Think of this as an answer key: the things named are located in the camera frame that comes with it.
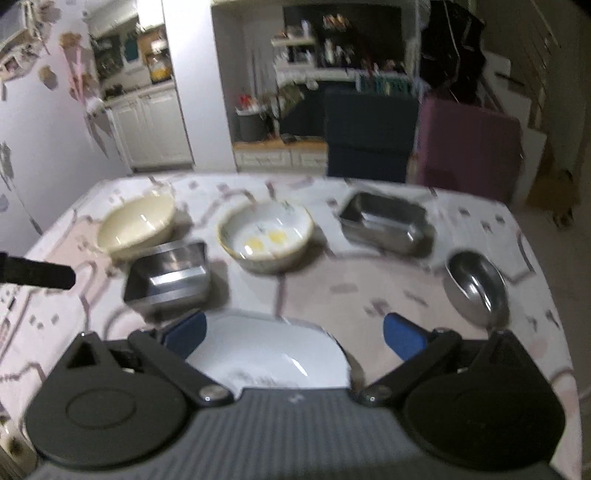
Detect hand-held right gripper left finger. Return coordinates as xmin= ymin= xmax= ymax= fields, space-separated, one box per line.
xmin=62 ymin=311 xmax=235 ymax=409

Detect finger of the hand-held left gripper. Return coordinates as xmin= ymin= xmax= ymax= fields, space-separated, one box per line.
xmin=0 ymin=251 xmax=77 ymax=291

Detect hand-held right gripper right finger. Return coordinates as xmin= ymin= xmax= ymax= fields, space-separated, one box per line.
xmin=358 ymin=312 xmax=537 ymax=409

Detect square steel container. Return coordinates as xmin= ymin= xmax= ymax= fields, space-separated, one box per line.
xmin=122 ymin=240 xmax=212 ymax=319

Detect white plate with dark rim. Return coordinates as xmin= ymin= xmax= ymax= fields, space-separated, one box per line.
xmin=182 ymin=308 xmax=352 ymax=401

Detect oval steel dish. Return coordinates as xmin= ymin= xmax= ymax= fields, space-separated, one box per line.
xmin=443 ymin=250 xmax=511 ymax=328

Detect cream bowl with handles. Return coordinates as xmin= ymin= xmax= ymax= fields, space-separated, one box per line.
xmin=96 ymin=191 xmax=178 ymax=261

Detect rectangular steel container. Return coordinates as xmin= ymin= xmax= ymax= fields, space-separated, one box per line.
xmin=337 ymin=191 xmax=437 ymax=259

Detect floral bowl with yellow rim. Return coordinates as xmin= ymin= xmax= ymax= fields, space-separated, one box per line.
xmin=217 ymin=200 xmax=315 ymax=275

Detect bear printed tablecloth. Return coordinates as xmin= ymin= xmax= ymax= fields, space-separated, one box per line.
xmin=0 ymin=173 xmax=575 ymax=480

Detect white kitchen cabinet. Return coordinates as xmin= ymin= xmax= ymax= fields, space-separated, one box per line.
xmin=104 ymin=85 xmax=195 ymax=169

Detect low cabinet with wooden top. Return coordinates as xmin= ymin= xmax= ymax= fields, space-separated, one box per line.
xmin=232 ymin=138 xmax=329 ymax=174

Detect purple covered chair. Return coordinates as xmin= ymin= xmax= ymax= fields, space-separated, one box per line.
xmin=416 ymin=95 xmax=525 ymax=199

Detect dark blue chair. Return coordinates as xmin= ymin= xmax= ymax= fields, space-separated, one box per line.
xmin=323 ymin=88 xmax=421 ymax=183

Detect cardboard box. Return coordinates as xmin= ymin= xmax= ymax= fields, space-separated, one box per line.
xmin=526 ymin=157 xmax=583 ymax=227

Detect dark trash bin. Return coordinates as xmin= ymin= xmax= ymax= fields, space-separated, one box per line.
xmin=236 ymin=108 xmax=271 ymax=143

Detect jar with yellow contents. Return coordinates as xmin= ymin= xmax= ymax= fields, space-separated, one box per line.
xmin=148 ymin=53 xmax=171 ymax=84

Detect black hanging clothes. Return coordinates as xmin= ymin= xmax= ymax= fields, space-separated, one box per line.
xmin=418 ymin=0 xmax=490 ymax=104

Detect cluttered wall shelf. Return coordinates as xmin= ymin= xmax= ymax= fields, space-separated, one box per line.
xmin=270 ymin=7 xmax=416 ymax=93

